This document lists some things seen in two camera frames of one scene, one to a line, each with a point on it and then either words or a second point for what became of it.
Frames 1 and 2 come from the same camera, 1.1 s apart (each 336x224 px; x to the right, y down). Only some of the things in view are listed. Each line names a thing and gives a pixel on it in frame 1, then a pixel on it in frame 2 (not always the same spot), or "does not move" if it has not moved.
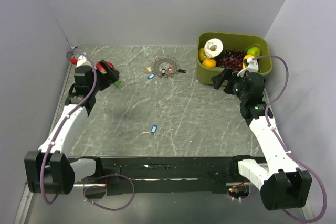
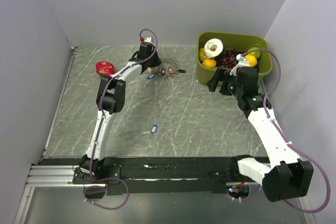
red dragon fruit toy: (101, 68) does not move
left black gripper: (110, 77) to (158, 59)
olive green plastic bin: (233, 40) does not move
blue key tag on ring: (153, 75) does not move
